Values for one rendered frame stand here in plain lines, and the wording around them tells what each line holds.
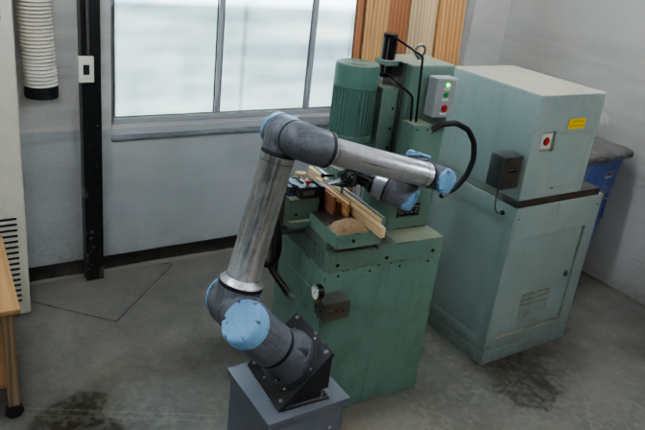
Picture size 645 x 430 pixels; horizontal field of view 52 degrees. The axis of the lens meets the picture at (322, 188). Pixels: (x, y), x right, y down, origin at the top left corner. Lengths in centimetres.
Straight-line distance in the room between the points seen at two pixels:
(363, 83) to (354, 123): 16
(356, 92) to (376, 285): 82
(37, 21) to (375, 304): 197
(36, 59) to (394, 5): 212
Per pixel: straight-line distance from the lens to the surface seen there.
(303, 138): 194
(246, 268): 214
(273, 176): 205
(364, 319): 285
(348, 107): 256
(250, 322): 203
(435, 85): 265
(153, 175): 387
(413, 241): 279
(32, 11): 331
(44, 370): 331
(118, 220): 391
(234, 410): 240
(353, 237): 253
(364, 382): 307
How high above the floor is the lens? 196
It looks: 21 degrees down
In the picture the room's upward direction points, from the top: 7 degrees clockwise
